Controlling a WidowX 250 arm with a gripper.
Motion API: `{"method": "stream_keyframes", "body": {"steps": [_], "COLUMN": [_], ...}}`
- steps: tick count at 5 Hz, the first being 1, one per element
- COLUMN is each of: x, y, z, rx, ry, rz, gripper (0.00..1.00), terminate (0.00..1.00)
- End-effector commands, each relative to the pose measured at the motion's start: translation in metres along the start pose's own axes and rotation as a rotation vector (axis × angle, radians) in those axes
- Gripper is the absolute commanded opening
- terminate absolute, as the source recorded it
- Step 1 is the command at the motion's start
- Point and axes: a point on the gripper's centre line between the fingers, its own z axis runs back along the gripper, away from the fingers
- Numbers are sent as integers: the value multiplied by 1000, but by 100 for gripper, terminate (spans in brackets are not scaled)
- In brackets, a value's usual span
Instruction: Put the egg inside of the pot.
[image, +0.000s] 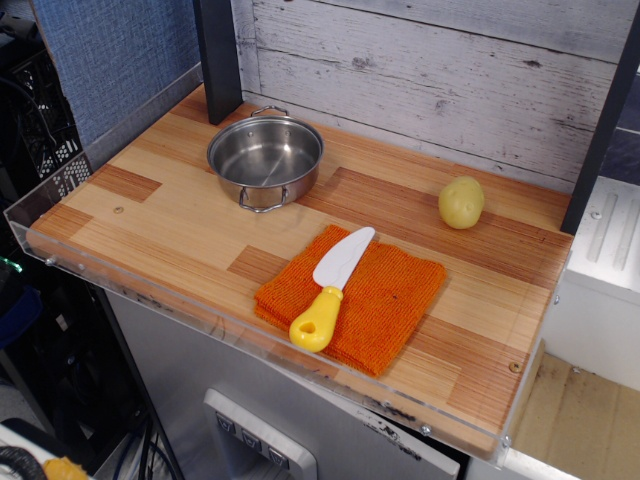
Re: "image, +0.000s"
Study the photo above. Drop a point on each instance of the clear acrylic table guard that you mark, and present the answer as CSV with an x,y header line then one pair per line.
x,y
153,225

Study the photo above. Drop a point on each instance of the yellow potato-shaped egg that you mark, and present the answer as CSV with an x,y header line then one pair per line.
x,y
461,203

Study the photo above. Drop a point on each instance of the black right vertical post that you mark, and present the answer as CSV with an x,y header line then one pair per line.
x,y
616,98

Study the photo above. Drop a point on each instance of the black vertical post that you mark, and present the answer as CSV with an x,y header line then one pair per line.
x,y
616,98
219,57

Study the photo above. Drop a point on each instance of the silver toy fridge cabinet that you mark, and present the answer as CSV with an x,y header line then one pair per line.
x,y
227,414

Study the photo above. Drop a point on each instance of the black plastic crate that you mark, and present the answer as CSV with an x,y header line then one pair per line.
x,y
45,125

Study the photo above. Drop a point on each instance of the black left vertical post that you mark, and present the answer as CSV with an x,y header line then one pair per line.
x,y
219,57

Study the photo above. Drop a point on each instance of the orange knitted cloth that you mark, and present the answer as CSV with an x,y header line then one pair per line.
x,y
384,300

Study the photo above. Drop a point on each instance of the stainless steel pot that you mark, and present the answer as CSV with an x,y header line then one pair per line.
x,y
267,160

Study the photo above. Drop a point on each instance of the yellow object bottom left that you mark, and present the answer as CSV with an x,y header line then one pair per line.
x,y
63,469

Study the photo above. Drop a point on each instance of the white toy sink unit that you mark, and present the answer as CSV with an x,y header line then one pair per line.
x,y
593,319

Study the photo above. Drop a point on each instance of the white yellow toy knife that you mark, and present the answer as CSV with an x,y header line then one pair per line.
x,y
313,329

